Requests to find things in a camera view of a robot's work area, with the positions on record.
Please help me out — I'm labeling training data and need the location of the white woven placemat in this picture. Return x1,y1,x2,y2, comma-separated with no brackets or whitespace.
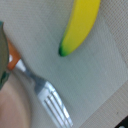
0,0,128,128

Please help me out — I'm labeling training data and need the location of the fork with orange handle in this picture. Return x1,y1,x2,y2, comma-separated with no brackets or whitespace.
8,42,73,128

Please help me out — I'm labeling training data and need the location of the round beige plate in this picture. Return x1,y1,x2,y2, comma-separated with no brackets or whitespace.
0,73,32,128

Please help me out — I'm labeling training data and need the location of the red toy tomato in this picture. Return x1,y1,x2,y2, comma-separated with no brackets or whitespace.
0,21,9,90

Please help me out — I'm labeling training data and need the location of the yellow toy banana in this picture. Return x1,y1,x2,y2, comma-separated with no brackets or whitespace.
59,0,101,56

